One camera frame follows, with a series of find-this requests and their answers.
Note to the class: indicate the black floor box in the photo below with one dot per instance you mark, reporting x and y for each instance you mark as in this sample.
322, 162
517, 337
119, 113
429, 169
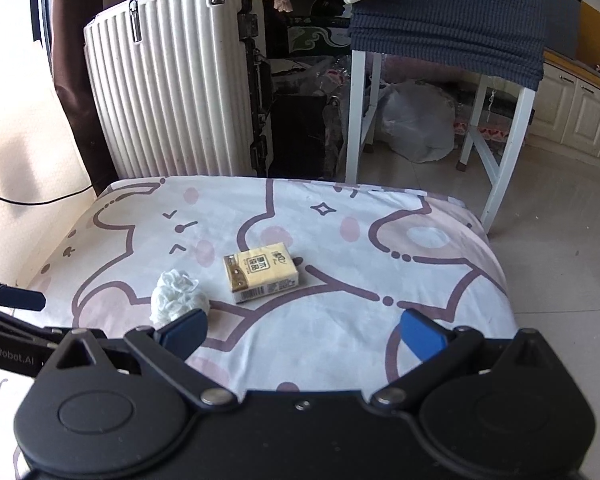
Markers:
300, 132

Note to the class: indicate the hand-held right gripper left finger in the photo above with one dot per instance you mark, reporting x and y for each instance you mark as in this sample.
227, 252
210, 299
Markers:
185, 334

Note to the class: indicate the grey appliance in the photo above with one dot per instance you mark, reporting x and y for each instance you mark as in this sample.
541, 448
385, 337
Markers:
565, 15

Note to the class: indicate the white ribbed suitcase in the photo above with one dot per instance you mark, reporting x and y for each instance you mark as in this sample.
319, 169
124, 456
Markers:
175, 90

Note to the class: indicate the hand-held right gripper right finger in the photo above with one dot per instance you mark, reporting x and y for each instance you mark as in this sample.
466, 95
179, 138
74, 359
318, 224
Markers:
422, 335

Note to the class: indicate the cream kitchen cabinets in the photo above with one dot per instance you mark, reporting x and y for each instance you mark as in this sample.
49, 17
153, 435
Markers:
580, 105

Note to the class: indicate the brown curtain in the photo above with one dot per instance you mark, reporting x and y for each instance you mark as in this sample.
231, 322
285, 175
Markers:
75, 85

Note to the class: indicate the dark blue knitted cloth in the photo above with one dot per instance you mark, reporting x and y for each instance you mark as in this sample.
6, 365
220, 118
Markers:
450, 10

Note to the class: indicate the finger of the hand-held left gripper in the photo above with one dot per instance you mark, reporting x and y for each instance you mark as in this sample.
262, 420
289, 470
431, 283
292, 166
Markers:
22, 298
55, 334

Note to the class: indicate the yellow tissue pack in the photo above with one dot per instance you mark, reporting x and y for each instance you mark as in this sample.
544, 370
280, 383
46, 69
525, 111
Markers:
262, 272

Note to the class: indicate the white yarn ball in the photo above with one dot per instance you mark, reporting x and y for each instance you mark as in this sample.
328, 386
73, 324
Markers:
175, 296

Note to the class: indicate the white table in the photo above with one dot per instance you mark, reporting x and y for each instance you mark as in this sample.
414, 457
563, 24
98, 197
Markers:
357, 110

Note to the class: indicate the clear plastic bag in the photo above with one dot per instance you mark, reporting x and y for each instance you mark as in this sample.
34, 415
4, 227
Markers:
415, 120

